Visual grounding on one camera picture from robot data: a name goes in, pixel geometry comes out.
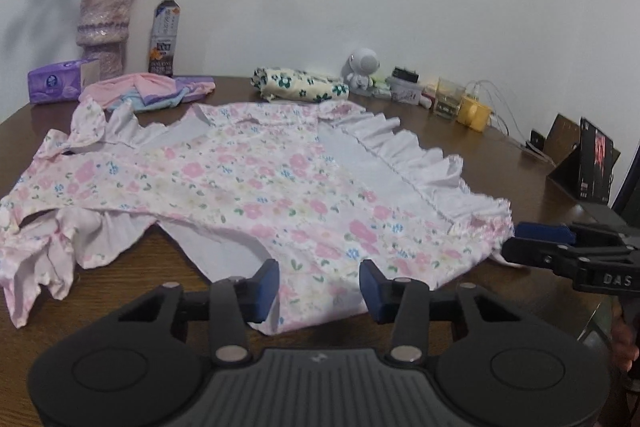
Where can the pink knitted vase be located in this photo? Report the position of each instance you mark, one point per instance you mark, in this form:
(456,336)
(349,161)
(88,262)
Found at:
(102,32)

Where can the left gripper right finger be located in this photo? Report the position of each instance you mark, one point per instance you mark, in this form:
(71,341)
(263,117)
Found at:
(403,302)

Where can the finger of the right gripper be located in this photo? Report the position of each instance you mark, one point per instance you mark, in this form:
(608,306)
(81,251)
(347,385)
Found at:
(557,258)
(558,234)

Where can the folded green floral cloth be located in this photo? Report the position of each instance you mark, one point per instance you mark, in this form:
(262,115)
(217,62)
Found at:
(293,85)

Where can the white astronaut figurine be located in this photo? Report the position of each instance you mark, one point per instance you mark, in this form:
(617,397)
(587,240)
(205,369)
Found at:
(360,66)

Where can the tea drink bottle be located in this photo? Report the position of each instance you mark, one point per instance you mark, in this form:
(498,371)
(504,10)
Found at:
(163,39)

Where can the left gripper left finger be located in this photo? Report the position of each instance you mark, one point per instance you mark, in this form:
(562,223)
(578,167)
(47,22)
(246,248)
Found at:
(233,303)

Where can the pink blue purple cloth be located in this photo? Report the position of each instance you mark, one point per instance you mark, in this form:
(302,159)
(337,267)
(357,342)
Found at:
(147,92)

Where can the pink floral baby garment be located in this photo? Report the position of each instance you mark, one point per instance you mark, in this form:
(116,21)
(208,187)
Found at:
(318,188)

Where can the white small box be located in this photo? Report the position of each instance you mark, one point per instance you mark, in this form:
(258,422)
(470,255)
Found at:
(404,86)

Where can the black tablet on stand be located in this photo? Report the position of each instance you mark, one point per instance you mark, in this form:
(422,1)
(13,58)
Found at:
(584,158)

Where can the yellow small container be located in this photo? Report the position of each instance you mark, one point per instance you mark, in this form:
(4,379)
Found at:
(473,114)

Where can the clear glass cup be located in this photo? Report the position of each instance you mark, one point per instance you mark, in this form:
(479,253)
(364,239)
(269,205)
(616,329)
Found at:
(448,98)

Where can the purple tissue pack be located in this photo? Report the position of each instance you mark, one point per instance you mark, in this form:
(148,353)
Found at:
(62,82)

